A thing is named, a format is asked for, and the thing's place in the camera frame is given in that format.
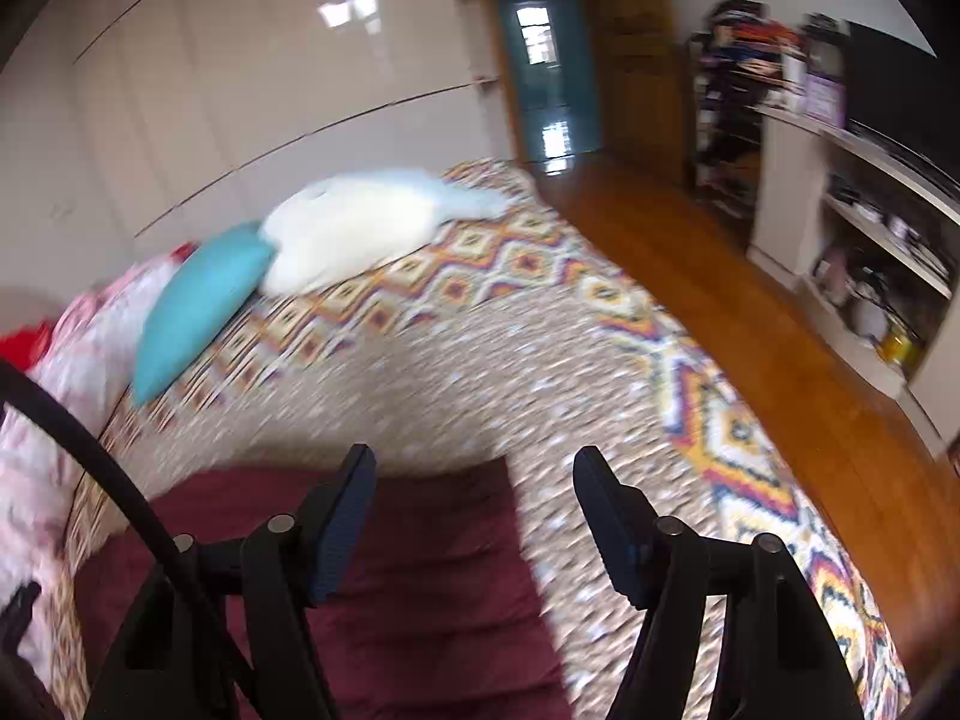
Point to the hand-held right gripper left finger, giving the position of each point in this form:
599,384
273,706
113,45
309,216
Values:
341,532

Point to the teal pillow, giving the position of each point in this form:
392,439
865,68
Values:
195,307

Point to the purple box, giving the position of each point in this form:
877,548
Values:
823,101

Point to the patterned bedspread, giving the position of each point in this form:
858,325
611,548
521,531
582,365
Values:
487,352

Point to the white glossy wardrobe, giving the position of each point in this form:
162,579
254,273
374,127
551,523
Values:
262,90

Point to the pile of clothes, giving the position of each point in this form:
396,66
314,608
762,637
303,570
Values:
742,52

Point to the pink floral quilt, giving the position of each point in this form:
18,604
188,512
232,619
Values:
45,427

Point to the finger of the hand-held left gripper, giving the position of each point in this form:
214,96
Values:
19,622

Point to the white shelf unit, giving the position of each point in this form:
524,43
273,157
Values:
780,187

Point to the red cloth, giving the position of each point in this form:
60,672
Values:
19,345

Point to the white fluffy pillow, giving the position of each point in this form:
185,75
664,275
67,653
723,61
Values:
345,232

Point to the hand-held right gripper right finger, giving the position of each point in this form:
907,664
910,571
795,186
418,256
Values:
611,532

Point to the rounded beige headboard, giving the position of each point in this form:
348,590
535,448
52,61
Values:
30,304

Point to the black television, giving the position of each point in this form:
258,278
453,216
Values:
892,90

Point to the yellow container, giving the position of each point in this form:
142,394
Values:
896,345

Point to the wooden door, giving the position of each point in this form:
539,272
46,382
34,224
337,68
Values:
637,90

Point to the maroon quilted jacket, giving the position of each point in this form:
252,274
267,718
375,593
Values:
435,577

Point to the wooden door frame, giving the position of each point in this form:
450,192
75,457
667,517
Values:
504,120

